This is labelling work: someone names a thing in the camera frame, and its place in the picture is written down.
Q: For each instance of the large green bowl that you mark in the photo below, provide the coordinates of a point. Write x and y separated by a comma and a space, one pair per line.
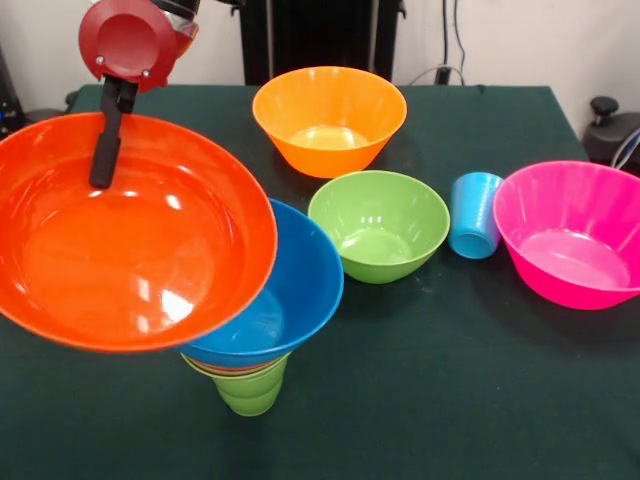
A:
382, 235

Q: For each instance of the large yellow-orange bowl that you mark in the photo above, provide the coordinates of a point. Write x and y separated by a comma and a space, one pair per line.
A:
330, 155

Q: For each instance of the small orange bowl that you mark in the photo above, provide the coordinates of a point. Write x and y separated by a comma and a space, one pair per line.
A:
235, 369

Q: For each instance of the dark green tablecloth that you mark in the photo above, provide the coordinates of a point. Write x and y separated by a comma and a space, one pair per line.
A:
400, 400

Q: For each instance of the grey chair with black knob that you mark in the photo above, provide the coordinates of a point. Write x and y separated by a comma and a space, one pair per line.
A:
612, 135

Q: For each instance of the wide red-orange bowl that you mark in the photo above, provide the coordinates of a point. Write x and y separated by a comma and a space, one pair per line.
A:
130, 250

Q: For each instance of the black equipment box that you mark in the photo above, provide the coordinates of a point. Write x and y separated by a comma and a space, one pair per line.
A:
9, 95

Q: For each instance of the stack of green cups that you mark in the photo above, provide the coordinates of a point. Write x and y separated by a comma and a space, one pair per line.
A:
250, 395

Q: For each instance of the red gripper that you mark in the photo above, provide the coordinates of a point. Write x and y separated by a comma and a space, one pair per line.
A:
127, 45

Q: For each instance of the small green bowl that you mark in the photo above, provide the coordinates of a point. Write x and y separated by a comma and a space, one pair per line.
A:
197, 367

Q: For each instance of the large pink bowl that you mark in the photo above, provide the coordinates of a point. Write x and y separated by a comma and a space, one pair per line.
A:
570, 250

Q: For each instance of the blue cup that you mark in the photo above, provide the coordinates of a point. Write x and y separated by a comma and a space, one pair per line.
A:
475, 220

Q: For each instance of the blue bowl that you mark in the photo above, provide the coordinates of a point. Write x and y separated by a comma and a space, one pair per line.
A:
305, 280

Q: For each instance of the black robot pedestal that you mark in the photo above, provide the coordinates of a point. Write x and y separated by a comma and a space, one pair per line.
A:
320, 35

